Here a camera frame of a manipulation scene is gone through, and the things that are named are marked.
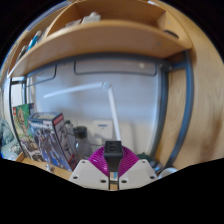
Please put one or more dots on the dark green round container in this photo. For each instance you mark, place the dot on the dark green round container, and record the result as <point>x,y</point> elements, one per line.
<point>144,155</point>

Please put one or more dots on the clear bottle with dark cap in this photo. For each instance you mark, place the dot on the clear bottle with dark cap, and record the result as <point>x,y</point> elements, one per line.
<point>81,143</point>

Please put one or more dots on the black charger block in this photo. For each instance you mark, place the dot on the black charger block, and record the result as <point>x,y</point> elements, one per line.
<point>113,153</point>

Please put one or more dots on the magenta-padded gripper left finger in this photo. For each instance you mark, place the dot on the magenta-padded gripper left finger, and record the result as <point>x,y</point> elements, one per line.
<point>83,173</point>

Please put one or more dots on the green toy box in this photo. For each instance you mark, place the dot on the green toy box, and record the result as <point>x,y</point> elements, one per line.
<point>21,120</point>

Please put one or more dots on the grey metal desk frame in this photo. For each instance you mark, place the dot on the grey metal desk frame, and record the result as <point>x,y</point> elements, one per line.
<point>185,110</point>

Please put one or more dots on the blue robot model box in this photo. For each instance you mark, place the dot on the blue robot model box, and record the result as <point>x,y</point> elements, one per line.
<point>46,140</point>

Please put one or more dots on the bed with bedding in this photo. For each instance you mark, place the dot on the bed with bedding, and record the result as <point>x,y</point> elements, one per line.
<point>6,136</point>

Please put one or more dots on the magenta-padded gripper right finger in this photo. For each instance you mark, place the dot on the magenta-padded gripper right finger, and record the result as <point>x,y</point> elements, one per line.
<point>140,171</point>

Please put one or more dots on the white wall socket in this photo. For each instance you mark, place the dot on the white wall socket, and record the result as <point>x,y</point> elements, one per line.
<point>101,128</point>

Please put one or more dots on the wooden shelf unit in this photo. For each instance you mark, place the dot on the wooden shelf unit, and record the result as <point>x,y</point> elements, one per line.
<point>100,36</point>

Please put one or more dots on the white desk lamp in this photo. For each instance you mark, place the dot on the white desk lamp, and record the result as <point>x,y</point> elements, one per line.
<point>113,110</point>

